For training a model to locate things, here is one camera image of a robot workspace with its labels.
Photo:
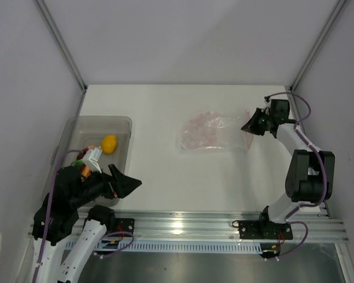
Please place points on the left aluminium frame post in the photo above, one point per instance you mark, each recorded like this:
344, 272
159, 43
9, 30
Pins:
59, 41

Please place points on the clear plastic bin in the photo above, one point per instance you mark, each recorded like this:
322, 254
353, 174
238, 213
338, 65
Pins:
78, 178

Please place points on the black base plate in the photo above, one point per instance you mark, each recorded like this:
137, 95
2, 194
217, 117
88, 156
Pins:
122, 227
264, 230

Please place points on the orange papaya slice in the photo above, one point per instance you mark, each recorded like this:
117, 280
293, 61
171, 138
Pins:
84, 170

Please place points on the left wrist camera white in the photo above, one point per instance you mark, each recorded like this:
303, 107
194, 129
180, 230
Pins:
91, 159

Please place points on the clear zip top bag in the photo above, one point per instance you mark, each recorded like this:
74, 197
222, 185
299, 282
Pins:
212, 131

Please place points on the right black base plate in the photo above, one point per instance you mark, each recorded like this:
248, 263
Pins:
264, 230

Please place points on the right aluminium frame post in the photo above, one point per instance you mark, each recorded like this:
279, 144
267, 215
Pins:
319, 43

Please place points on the white slotted cable duct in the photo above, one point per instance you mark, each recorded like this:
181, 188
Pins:
195, 247

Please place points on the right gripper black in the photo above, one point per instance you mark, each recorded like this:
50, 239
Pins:
251, 127

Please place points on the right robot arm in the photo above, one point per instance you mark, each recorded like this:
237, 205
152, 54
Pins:
309, 180

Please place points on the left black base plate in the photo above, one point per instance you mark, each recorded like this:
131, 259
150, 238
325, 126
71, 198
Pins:
122, 227

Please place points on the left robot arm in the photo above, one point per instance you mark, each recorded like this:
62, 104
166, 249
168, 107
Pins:
54, 222

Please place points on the green onion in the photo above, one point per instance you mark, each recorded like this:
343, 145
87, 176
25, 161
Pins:
77, 163

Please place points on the aluminium frame post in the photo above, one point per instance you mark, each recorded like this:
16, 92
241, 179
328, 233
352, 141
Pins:
319, 43
59, 41

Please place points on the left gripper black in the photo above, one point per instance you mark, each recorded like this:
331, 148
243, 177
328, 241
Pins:
124, 186

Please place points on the aluminium mounting rail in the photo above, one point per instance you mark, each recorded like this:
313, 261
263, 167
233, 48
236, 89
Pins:
217, 227

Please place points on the yellow lemon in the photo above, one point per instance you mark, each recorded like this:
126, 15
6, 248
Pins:
109, 144

